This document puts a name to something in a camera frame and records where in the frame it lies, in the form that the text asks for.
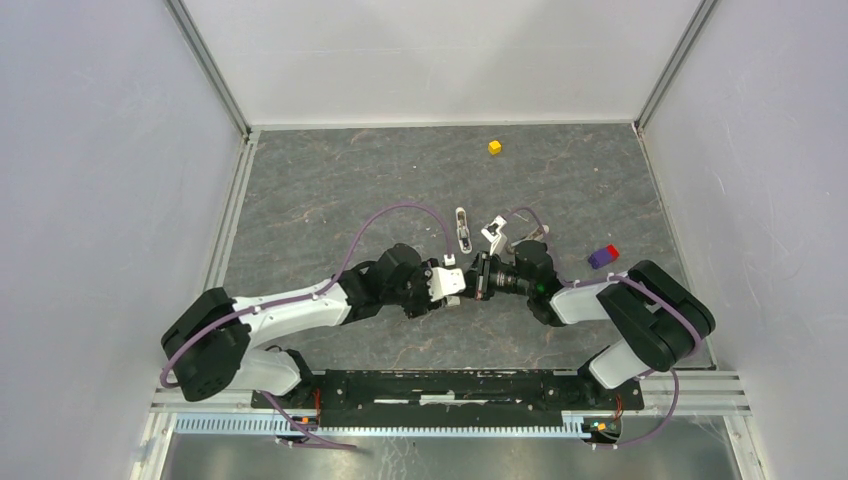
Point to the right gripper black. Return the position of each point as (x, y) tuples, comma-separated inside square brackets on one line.
[(477, 276)]

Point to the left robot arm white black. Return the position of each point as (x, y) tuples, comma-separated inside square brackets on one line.
[(218, 342)]

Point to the aluminium rail frame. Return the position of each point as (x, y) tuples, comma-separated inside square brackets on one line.
[(681, 393)]

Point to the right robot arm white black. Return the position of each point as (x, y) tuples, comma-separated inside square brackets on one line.
[(660, 322)]

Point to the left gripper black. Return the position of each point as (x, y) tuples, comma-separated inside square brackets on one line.
[(424, 306)]

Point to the purple red block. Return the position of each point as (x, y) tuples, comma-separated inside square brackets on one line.
[(603, 257)]

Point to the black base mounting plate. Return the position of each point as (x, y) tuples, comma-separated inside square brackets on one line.
[(455, 398)]

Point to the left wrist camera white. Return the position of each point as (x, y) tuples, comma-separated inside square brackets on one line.
[(444, 286)]

